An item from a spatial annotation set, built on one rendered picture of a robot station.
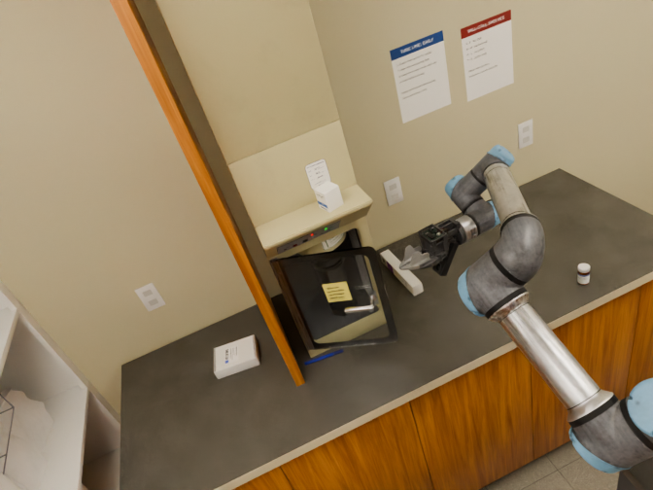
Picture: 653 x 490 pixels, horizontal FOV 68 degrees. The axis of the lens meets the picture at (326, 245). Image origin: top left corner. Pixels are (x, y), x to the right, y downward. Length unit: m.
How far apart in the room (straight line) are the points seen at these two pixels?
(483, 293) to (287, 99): 0.68
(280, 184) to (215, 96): 0.29
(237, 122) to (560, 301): 1.17
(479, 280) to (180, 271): 1.14
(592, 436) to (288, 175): 0.94
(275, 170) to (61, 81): 0.70
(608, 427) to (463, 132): 1.26
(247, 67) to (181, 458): 1.17
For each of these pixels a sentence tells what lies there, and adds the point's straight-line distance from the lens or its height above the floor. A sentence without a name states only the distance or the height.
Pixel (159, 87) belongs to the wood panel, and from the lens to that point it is 1.13.
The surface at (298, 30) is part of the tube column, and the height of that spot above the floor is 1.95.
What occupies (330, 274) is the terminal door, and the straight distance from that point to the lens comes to 1.43.
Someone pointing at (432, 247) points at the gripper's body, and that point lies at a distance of 1.42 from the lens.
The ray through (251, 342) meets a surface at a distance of 1.83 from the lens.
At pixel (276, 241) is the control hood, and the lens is 1.28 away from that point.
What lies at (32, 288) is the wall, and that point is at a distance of 1.97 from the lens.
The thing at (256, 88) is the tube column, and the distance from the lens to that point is 1.25.
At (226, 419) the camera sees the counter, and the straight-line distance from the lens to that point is 1.71.
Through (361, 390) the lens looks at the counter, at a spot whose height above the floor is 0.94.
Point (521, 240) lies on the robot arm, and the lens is 1.21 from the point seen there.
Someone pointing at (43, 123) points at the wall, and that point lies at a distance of 1.71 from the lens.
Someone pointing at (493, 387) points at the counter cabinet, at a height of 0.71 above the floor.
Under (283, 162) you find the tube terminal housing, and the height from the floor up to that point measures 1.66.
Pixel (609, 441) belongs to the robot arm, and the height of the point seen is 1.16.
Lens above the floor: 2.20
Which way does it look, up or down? 35 degrees down
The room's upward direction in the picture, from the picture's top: 19 degrees counter-clockwise
